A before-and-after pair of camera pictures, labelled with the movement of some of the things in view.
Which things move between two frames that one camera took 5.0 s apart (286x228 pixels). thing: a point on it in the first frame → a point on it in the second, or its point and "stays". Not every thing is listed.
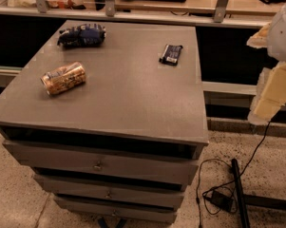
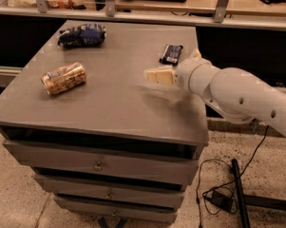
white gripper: x=284 y=35 → x=184 y=74
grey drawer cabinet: x=110 y=119 stays
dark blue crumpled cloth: x=82 y=35 stays
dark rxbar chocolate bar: x=171 y=54 stays
